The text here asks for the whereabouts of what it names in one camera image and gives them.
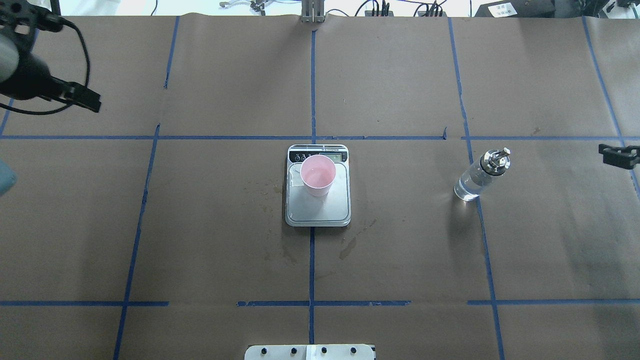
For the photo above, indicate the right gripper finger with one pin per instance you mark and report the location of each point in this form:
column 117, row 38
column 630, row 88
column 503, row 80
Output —
column 624, row 157

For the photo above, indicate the clear glass sauce bottle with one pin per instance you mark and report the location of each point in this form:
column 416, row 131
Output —
column 484, row 171

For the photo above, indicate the silver digital kitchen scale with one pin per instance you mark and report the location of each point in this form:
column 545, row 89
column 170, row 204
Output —
column 302, row 209

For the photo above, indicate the pink paper cup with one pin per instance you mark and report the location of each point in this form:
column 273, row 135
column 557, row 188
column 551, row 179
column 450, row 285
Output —
column 318, row 173

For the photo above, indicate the aluminium frame post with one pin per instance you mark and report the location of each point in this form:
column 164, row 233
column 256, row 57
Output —
column 313, row 11

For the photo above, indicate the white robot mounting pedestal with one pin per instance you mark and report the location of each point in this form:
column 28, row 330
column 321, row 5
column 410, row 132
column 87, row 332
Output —
column 340, row 351

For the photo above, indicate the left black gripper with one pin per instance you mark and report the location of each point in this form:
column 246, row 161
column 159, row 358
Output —
column 31, row 76

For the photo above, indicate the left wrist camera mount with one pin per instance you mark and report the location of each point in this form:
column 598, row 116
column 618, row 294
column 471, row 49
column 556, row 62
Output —
column 20, row 21

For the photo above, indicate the black box with label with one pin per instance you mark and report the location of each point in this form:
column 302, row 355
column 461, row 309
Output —
column 517, row 9

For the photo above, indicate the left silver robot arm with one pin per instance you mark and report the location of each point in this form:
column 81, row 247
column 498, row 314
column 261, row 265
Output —
column 8, row 46

